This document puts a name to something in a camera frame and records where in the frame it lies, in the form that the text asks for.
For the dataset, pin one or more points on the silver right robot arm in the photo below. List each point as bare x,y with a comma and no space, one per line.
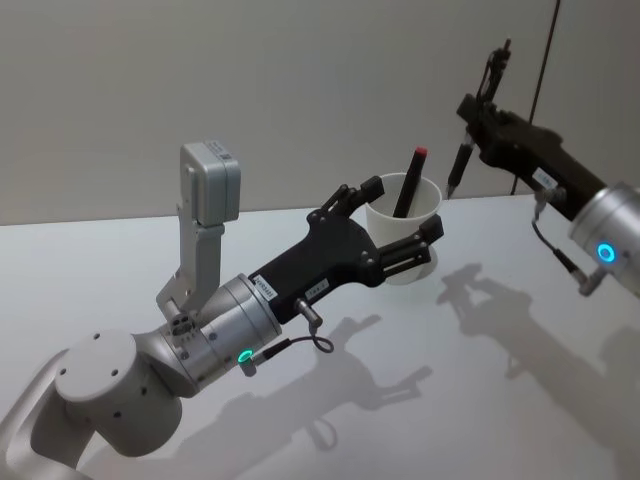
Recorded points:
612,240

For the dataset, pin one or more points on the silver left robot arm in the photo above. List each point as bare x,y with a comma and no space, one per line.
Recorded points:
150,370

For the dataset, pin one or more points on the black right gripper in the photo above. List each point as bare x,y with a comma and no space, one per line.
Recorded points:
545,155

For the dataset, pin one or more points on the black marker with red cap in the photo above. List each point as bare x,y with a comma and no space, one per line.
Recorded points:
409,182

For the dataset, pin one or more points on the white paper cup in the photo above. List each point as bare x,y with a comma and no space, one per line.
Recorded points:
385,220

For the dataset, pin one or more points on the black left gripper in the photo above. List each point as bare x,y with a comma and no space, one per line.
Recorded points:
330,255

